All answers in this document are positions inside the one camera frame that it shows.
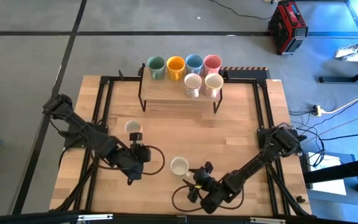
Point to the wooden shelf black legs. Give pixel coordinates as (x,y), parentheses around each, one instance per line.
(163,91)

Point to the person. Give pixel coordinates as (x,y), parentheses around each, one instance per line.
(350,51)

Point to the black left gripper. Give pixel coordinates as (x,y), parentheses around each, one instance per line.
(129,161)

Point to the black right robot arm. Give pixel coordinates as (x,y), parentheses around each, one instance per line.
(253,165)

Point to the cream mug pink pattern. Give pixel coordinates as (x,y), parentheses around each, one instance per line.
(213,82)

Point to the green mug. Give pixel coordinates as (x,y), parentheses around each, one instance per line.
(156,64)

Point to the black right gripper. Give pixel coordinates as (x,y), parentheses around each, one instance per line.
(211,193)

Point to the black beams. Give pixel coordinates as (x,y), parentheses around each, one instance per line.
(337,171)

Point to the black knob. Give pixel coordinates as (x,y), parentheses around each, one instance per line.
(301,199)

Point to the silver bracket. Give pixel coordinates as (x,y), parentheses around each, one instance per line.
(267,221)
(95,217)

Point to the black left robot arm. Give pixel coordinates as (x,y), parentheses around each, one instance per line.
(82,133)

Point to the white speckled mug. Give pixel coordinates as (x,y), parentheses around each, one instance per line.
(193,82)

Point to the yellow mug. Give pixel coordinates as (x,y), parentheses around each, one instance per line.
(176,65)

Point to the white mug orange rim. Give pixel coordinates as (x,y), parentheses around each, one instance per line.
(133,126)

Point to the black metal table frame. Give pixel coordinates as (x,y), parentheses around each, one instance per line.
(241,80)

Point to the blue mug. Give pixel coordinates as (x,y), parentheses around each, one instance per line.
(194,62)

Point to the white box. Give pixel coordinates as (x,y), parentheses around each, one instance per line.
(328,186)

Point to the red black tool box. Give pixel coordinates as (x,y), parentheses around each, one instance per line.
(287,28)

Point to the plain cream mug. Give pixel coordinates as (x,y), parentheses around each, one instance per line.
(179,166)

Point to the white power strip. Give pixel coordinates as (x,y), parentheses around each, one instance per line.
(316,109)

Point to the blue metal desk frame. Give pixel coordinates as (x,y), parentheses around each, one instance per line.
(337,79)

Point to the black rail bar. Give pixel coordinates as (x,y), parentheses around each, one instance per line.
(26,219)

